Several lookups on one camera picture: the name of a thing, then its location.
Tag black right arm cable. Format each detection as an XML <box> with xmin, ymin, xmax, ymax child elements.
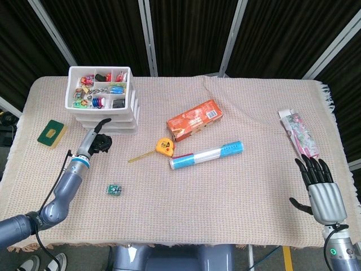
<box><xmin>323</xmin><ymin>223</ymin><xmax>349</xmax><ymax>271</ymax></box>

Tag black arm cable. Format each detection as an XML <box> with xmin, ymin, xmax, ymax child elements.
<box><xmin>35</xmin><ymin>149</ymin><xmax>73</xmax><ymax>271</ymax></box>
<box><xmin>323</xmin><ymin>223</ymin><xmax>349</xmax><ymax>271</ymax></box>

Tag grey white sneaker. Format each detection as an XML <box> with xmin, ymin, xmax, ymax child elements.
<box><xmin>16</xmin><ymin>255</ymin><xmax>40</xmax><ymax>271</ymax></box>
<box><xmin>42</xmin><ymin>253</ymin><xmax>68</xmax><ymax>271</ymax></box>

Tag clear plastic drawer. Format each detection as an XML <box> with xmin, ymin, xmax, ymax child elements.
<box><xmin>78</xmin><ymin>120</ymin><xmax>141</xmax><ymax>129</ymax></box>

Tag beige woven tablecloth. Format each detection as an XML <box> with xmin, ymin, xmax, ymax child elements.
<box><xmin>0</xmin><ymin>75</ymin><xmax>361</xmax><ymax>253</ymax></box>

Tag floral printed packet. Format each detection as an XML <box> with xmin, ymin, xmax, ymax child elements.
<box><xmin>278</xmin><ymin>109</ymin><xmax>321</xmax><ymax>159</ymax></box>

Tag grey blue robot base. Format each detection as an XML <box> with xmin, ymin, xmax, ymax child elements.
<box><xmin>108</xmin><ymin>244</ymin><xmax>235</xmax><ymax>271</ymax></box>

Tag blue white cling film roll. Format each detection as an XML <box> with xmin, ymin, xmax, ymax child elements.
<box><xmin>168</xmin><ymin>140</ymin><xmax>245</xmax><ymax>171</ymax></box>

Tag yellow tape measure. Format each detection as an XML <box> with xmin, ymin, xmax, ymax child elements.
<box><xmin>127</xmin><ymin>137</ymin><xmax>175</xmax><ymax>164</ymax></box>

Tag orange biscuit box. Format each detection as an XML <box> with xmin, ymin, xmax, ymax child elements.
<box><xmin>165</xmin><ymin>98</ymin><xmax>223</xmax><ymax>143</ymax></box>

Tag small green circuit board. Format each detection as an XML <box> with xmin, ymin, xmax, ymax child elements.
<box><xmin>105</xmin><ymin>183</ymin><xmax>122</xmax><ymax>196</ymax></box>

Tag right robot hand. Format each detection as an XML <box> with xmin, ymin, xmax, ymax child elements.
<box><xmin>289</xmin><ymin>154</ymin><xmax>348</xmax><ymax>226</ymax></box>

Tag white organizer trays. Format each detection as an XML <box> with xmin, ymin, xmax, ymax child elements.
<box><xmin>64</xmin><ymin>65</ymin><xmax>141</xmax><ymax>136</ymax></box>

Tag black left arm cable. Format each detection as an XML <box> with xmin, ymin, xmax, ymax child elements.
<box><xmin>35</xmin><ymin>149</ymin><xmax>73</xmax><ymax>271</ymax></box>

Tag white table leg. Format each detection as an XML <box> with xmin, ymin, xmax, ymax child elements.
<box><xmin>247</xmin><ymin>244</ymin><xmax>255</xmax><ymax>271</ymax></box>

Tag yellow black cable bundle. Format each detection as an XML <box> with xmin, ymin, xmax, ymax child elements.
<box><xmin>0</xmin><ymin>109</ymin><xmax>15</xmax><ymax>126</ymax></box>

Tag green yellow sponge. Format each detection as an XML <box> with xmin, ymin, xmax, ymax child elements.
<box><xmin>37</xmin><ymin>119</ymin><xmax>68</xmax><ymax>149</ymax></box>

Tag blue green small packet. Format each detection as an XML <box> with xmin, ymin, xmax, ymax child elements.
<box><xmin>108</xmin><ymin>82</ymin><xmax>125</xmax><ymax>95</ymax></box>

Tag blue floor cable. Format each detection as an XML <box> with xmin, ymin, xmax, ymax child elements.
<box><xmin>253</xmin><ymin>244</ymin><xmax>283</xmax><ymax>271</ymax></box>

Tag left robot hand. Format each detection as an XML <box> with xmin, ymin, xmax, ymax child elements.
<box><xmin>76</xmin><ymin>117</ymin><xmax>113</xmax><ymax>158</ymax></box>

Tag metal binder clips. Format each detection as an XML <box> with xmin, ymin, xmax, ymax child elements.
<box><xmin>87</xmin><ymin>86</ymin><xmax>109</xmax><ymax>95</ymax></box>

